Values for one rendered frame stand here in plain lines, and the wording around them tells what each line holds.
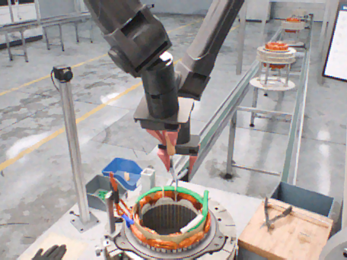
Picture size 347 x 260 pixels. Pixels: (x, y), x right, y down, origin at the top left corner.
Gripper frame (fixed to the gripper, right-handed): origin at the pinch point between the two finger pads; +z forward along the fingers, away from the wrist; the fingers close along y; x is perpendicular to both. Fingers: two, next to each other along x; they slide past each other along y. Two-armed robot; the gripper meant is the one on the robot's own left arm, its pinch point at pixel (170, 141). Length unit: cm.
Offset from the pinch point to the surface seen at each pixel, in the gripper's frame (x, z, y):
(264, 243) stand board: 5.1, 27.7, -21.6
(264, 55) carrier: -194, 104, -17
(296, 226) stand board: -2.7, 30.8, -29.5
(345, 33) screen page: -95, 27, -50
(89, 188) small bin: -22, 63, 50
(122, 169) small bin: -42, 73, 45
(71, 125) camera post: -21, 22, 42
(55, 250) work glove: 9, 54, 45
